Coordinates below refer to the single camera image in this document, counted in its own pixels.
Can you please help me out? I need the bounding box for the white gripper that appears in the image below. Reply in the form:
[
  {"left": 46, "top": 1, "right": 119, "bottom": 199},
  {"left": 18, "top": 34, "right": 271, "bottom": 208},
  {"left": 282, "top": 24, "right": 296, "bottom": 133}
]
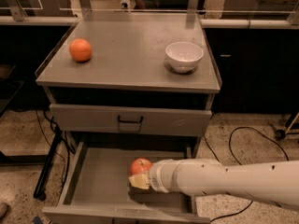
[{"left": 129, "top": 160, "right": 179, "bottom": 193}]

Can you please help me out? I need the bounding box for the red apple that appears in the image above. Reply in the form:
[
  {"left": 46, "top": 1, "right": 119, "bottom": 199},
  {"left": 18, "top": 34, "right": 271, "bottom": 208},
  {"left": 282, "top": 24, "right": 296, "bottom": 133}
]
[{"left": 130, "top": 158, "right": 152, "bottom": 175}]

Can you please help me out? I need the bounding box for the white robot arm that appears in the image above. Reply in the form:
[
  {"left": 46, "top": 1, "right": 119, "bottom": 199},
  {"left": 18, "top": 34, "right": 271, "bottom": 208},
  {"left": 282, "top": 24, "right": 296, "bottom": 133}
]
[{"left": 129, "top": 159, "right": 299, "bottom": 211}]

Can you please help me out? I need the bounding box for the open grey lower drawer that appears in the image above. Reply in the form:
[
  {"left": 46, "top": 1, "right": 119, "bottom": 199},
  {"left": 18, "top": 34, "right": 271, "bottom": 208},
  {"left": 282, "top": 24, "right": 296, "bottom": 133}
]
[{"left": 43, "top": 143, "right": 209, "bottom": 224}]

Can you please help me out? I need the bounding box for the grey drawer cabinet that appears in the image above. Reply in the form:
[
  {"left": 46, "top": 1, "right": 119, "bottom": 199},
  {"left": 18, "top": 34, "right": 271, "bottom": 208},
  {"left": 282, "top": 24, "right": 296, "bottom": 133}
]
[{"left": 35, "top": 10, "right": 222, "bottom": 224}]

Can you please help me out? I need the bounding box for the closed grey upper drawer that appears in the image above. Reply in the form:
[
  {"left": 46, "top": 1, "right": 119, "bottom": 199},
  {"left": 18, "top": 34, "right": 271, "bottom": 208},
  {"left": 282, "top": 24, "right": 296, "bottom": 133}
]
[{"left": 50, "top": 104, "right": 211, "bottom": 136}]

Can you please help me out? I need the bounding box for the black table leg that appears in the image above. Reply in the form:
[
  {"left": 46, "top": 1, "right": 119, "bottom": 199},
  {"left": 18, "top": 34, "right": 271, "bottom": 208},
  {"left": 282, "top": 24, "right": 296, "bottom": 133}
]
[{"left": 34, "top": 127, "right": 62, "bottom": 201}]

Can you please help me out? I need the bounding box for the white ceramic bowl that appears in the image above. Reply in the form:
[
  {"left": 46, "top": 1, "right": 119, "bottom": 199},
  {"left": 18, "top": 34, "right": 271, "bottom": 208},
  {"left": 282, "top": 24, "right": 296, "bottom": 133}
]
[{"left": 165, "top": 42, "right": 204, "bottom": 74}]

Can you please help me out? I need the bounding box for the orange fruit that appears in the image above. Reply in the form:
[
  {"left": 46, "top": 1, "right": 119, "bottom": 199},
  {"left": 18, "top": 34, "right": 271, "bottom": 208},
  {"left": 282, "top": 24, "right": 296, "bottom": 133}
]
[{"left": 69, "top": 38, "right": 93, "bottom": 63}]

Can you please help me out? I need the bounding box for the small caster wheel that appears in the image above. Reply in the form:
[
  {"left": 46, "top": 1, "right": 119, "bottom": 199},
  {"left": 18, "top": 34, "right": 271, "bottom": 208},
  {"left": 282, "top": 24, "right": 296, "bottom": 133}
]
[{"left": 275, "top": 129, "right": 286, "bottom": 140}]

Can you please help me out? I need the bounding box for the black drawer handle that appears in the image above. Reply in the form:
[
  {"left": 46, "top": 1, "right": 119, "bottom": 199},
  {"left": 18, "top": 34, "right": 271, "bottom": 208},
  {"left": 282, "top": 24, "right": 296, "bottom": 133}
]
[{"left": 117, "top": 115, "right": 143, "bottom": 124}]

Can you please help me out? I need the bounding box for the black floor cable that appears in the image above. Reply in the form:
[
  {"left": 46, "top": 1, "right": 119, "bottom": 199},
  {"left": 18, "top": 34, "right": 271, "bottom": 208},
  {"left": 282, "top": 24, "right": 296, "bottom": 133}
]
[{"left": 202, "top": 126, "right": 291, "bottom": 223}]

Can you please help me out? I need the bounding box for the white horizontal rail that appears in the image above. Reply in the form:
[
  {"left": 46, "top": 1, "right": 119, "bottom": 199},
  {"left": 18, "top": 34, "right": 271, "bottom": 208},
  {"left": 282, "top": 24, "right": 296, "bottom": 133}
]
[{"left": 201, "top": 19, "right": 299, "bottom": 30}]

